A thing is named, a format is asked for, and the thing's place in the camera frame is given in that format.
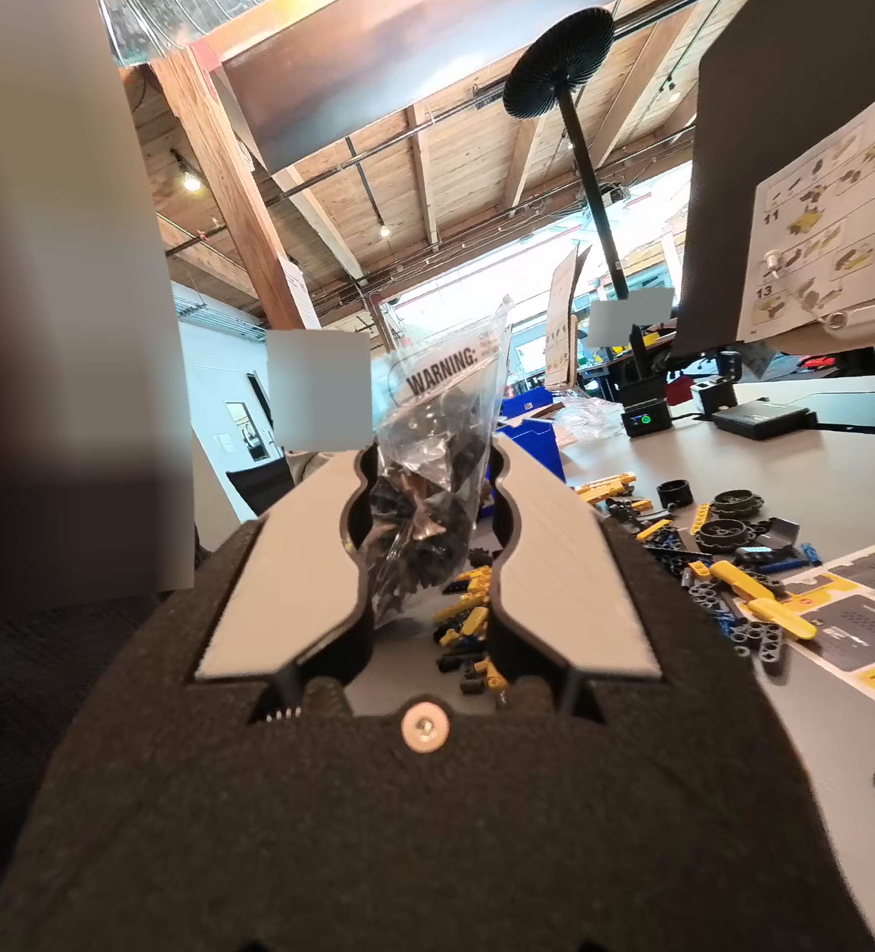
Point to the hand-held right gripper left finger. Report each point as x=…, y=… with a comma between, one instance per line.
x=289, y=580

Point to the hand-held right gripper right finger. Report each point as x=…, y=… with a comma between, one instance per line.
x=571, y=580

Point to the pile of toy building pieces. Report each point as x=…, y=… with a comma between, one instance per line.
x=735, y=580

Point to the clear bag of black pieces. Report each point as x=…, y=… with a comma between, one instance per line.
x=437, y=461

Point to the black office chair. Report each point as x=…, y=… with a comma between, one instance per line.
x=263, y=483

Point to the black toy wheel rim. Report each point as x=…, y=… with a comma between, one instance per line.
x=675, y=494

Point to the large blue plastic bin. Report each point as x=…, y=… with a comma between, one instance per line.
x=534, y=446

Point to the black power bank green display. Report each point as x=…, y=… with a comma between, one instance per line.
x=649, y=420

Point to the black charger block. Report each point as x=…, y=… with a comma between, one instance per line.
x=716, y=394

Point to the flat black box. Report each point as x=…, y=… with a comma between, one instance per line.
x=757, y=420

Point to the cardboard stand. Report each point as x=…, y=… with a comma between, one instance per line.
x=560, y=327

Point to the yellow grey sticker sheet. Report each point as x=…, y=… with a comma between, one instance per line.
x=869, y=617

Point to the black desk mat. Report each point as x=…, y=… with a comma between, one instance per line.
x=869, y=409

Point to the black pole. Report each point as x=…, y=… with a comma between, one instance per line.
x=594, y=193

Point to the open instruction booklet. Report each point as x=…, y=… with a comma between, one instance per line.
x=817, y=223

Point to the black monitor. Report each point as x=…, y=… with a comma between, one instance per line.
x=742, y=111

